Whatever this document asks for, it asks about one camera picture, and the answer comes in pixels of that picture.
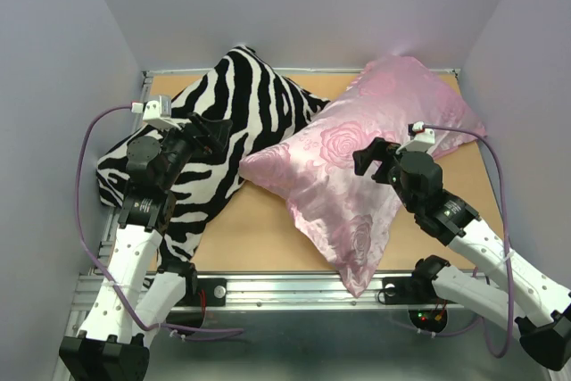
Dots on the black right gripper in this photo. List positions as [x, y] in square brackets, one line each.
[378, 149]

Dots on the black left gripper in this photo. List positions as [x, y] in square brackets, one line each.
[202, 144]

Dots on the pink satin pillowcase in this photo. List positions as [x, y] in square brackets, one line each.
[347, 217]

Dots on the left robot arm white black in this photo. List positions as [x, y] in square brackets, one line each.
[113, 343]

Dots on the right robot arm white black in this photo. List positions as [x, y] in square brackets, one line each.
[529, 305]

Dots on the zebra striped pillow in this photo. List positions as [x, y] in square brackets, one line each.
[264, 107]

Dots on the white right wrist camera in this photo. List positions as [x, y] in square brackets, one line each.
[422, 138]

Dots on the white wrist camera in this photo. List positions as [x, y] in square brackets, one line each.
[422, 138]
[157, 114]

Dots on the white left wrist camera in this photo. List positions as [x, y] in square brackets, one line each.
[157, 114]

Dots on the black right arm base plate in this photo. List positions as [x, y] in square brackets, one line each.
[407, 290]

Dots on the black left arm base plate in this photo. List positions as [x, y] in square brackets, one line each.
[208, 291]

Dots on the aluminium front mounting rail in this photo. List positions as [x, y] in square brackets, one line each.
[304, 291]

